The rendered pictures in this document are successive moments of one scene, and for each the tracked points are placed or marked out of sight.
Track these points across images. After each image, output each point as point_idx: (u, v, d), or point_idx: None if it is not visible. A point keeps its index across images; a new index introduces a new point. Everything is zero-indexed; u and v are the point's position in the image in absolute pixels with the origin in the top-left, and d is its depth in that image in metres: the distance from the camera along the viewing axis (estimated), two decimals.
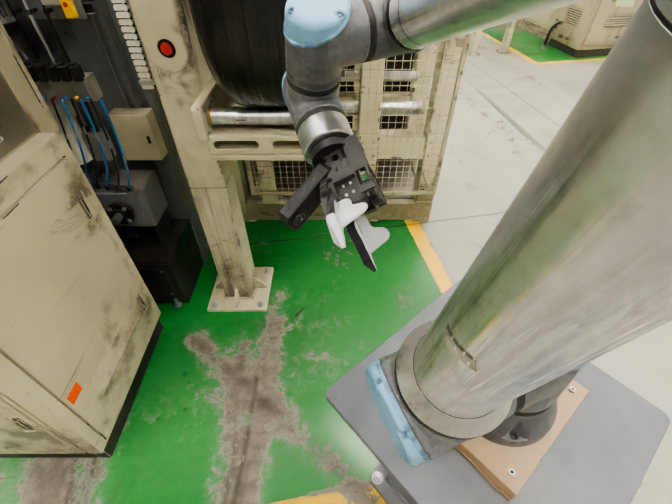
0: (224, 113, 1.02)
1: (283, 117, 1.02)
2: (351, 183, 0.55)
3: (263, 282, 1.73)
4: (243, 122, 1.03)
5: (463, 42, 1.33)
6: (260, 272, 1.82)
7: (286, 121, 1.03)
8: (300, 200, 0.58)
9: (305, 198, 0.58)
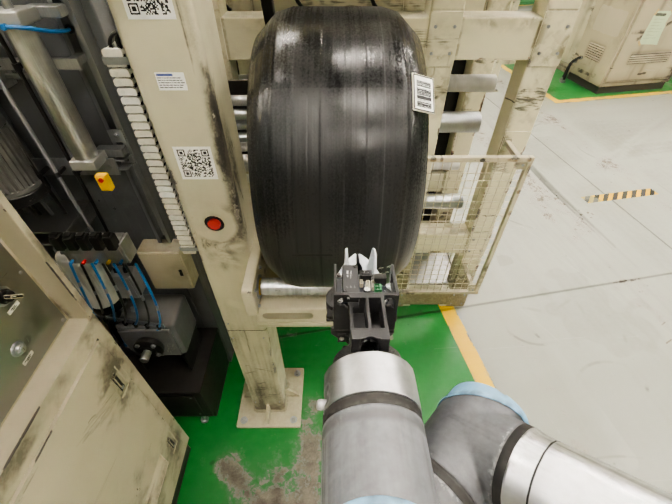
0: None
1: None
2: None
3: (295, 392, 1.62)
4: None
5: (524, 165, 1.22)
6: (290, 374, 1.70)
7: None
8: None
9: None
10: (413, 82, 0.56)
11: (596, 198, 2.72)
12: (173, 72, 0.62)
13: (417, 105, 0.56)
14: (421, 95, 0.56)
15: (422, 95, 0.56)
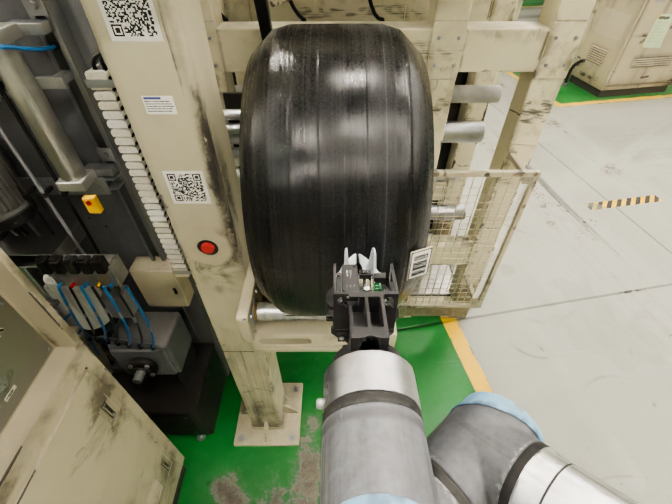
0: (273, 308, 0.87)
1: None
2: None
3: (294, 408, 1.58)
4: (294, 317, 0.87)
5: (530, 180, 1.18)
6: (288, 390, 1.67)
7: None
8: None
9: None
10: (410, 260, 0.57)
11: (599, 205, 2.68)
12: (161, 95, 0.58)
13: (411, 276, 0.60)
14: (416, 267, 0.59)
15: (418, 266, 0.59)
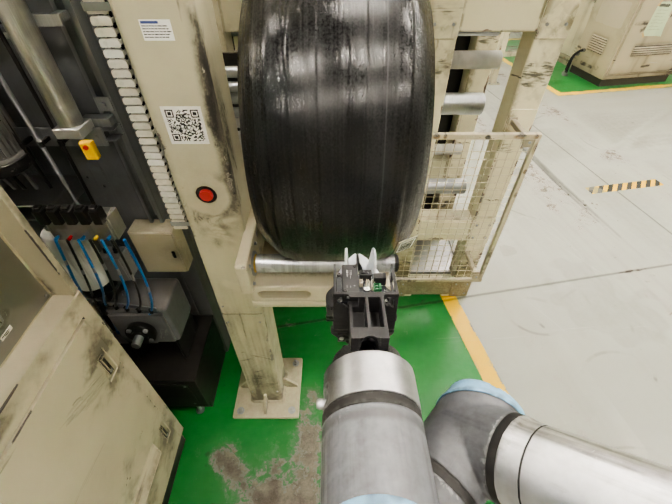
0: (273, 254, 0.88)
1: None
2: None
3: (294, 382, 1.57)
4: (293, 261, 0.86)
5: (531, 143, 1.17)
6: (288, 365, 1.66)
7: None
8: None
9: None
10: (397, 246, 0.68)
11: (600, 189, 2.67)
12: (158, 19, 0.58)
13: (397, 251, 0.72)
14: (403, 247, 0.70)
15: (404, 246, 0.70)
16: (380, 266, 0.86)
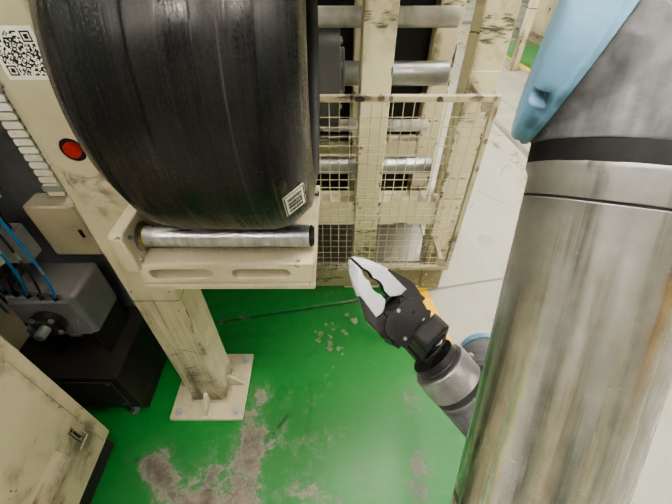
0: (165, 225, 0.73)
1: None
2: None
3: (240, 380, 1.43)
4: (186, 233, 0.72)
5: (490, 107, 1.03)
6: (237, 361, 1.51)
7: (249, 232, 0.72)
8: (414, 345, 0.50)
9: (412, 343, 0.51)
10: (284, 204, 0.54)
11: None
12: None
13: (290, 212, 0.58)
14: (293, 204, 0.56)
15: (294, 202, 0.56)
16: (291, 239, 0.72)
